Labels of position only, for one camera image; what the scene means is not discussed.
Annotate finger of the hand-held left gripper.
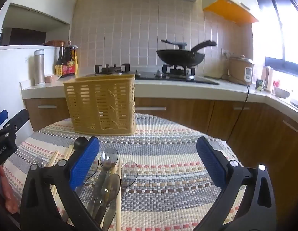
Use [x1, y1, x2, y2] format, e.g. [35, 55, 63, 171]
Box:
[0, 110, 9, 129]
[0, 109, 30, 139]

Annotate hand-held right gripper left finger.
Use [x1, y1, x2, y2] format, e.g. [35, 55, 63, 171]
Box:
[20, 136, 108, 231]

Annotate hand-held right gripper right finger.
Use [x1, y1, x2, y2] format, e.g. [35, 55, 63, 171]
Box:
[196, 136, 277, 231]

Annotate yellow plastic utensil basket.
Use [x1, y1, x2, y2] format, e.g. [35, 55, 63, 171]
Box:
[63, 73, 136, 136]

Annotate striped woven table mat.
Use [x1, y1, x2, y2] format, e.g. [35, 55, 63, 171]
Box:
[2, 113, 246, 231]

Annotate small pink box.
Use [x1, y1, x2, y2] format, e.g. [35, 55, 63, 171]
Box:
[44, 74, 62, 84]

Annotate steel thermos flask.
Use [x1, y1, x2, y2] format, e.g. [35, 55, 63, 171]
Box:
[34, 49, 46, 86]

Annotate dark bottle yellow label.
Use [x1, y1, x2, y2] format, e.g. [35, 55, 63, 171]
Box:
[55, 42, 68, 78]

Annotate yellow oil bottle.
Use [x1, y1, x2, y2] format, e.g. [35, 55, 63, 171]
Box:
[72, 44, 79, 75]

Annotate white kitchen countertop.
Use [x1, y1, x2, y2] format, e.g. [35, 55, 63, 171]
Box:
[20, 73, 298, 112]

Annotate dark green cup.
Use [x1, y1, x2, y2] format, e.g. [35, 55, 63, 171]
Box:
[256, 78, 266, 92]

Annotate beige rice cooker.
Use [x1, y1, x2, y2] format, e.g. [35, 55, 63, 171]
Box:
[227, 55, 255, 86]

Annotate black burner grate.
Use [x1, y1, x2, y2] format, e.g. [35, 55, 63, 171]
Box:
[95, 64, 130, 75]
[162, 65, 196, 76]

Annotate grey bowl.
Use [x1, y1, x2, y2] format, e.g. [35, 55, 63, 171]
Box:
[274, 87, 290, 99]

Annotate black glass gas stove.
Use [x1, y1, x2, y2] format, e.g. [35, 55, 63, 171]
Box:
[95, 64, 220, 86]

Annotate black wok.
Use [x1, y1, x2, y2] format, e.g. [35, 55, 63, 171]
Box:
[156, 40, 217, 67]

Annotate dark framed window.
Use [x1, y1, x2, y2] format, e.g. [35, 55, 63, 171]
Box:
[249, 0, 298, 79]

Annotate black power cable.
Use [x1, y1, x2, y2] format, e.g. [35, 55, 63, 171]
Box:
[225, 76, 250, 145]

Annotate orange wall cabinet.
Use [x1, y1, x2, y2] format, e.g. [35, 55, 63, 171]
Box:
[203, 0, 260, 26]

